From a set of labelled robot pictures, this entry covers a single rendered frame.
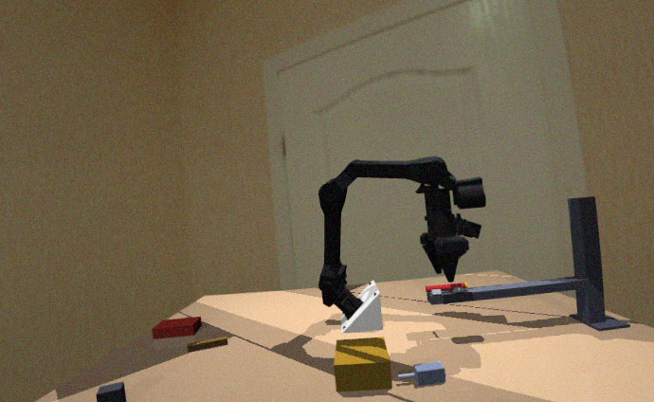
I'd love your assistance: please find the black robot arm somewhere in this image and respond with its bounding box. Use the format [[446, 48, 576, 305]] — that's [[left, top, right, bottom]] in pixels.
[[318, 156, 485, 320]]

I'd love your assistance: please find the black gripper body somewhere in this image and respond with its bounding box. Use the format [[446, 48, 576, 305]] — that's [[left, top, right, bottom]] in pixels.
[[420, 210, 469, 253]]

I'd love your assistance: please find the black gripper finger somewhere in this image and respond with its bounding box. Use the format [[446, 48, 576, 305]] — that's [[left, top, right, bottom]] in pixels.
[[423, 245, 442, 274], [435, 251, 466, 283]]

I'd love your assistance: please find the red cylindrical rod with yellow tip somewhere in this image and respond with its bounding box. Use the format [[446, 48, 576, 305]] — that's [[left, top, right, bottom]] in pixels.
[[426, 283, 467, 292]]

